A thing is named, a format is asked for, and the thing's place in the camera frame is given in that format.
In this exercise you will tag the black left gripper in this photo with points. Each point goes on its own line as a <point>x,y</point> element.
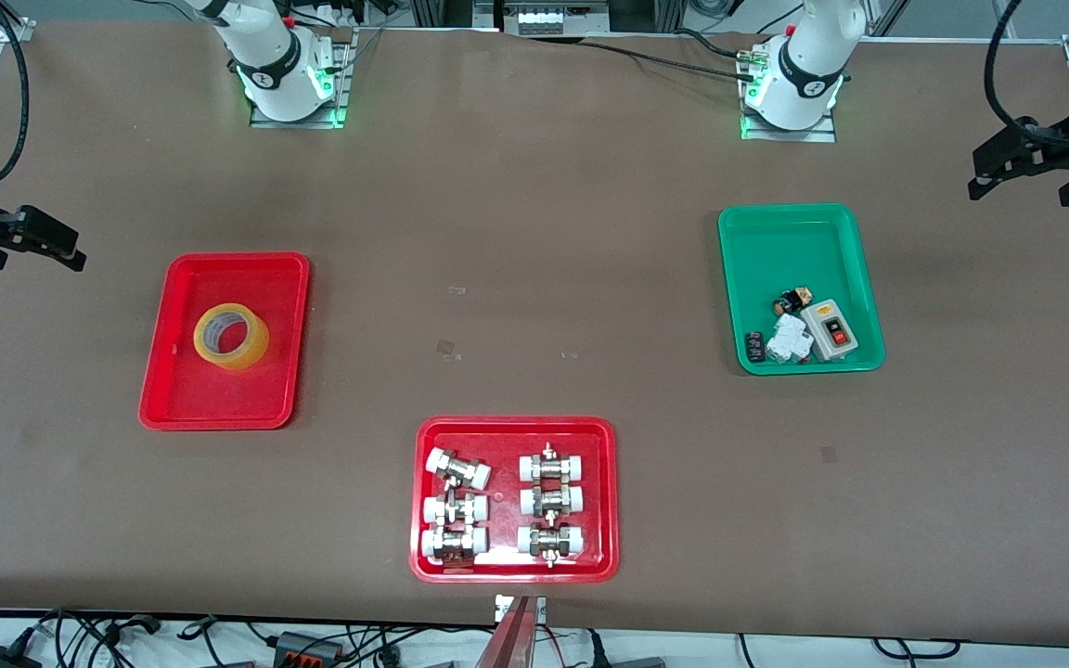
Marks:
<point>1051,148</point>

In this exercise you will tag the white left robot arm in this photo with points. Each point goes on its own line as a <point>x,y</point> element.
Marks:
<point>817,56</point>

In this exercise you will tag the red metal bar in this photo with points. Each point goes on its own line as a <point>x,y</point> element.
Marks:
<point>511,645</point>

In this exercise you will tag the white-capped metal pipe fitting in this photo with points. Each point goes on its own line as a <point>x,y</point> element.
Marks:
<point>458,468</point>
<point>551,501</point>
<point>551,468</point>
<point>454,543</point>
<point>550,540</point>
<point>460,508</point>

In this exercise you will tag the aluminium frame structure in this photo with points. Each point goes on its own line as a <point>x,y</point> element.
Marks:
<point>442,11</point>

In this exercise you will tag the green plastic tray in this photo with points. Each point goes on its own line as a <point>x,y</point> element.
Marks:
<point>794,250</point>

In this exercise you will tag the white terminal block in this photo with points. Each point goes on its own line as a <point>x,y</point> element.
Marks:
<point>548,20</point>

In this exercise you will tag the small copper coil component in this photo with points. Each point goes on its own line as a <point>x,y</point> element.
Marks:
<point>790,303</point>

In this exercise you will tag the grey box with orange clips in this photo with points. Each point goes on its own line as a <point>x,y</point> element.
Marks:
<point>298,642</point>

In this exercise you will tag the grey push-button switch box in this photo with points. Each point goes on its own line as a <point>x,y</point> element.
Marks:
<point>830,332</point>

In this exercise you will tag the black power adapter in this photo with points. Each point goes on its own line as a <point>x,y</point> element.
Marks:
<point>6,659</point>

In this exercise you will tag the white plastic connector block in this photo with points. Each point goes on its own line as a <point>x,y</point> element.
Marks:
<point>787,341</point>

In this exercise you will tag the yellow tape roll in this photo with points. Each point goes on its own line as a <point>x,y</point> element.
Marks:
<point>251,353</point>

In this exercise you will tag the small silver metal bracket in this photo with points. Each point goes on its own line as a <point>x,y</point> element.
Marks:
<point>502,610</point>

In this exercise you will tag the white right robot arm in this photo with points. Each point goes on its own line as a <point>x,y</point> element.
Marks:
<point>270,56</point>

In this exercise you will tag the red plastic tray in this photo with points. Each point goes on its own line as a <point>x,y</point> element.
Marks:
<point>219,399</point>
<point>505,464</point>

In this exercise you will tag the small black ribbed component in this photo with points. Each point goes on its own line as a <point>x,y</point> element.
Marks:
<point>755,348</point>

